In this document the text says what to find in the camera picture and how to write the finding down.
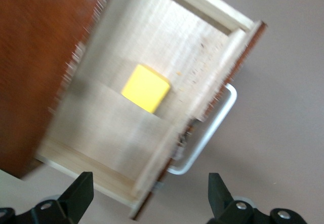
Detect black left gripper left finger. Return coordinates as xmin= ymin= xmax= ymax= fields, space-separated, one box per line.
xmin=0 ymin=172 xmax=94 ymax=224

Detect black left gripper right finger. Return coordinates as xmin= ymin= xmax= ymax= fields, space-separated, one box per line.
xmin=207 ymin=173 xmax=307 ymax=224

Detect white metal drawer handle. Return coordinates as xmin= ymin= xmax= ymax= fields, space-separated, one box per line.
xmin=167 ymin=83 xmax=238 ymax=176

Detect light wood drawer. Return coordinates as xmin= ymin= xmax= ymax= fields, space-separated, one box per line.
xmin=34 ymin=0 xmax=268 ymax=221

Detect yellow cube block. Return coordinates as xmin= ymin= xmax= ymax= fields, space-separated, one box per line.
xmin=121 ymin=64 xmax=171 ymax=114

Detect dark brown wooden cabinet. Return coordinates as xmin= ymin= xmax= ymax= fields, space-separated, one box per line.
xmin=0 ymin=0 xmax=114 ymax=181

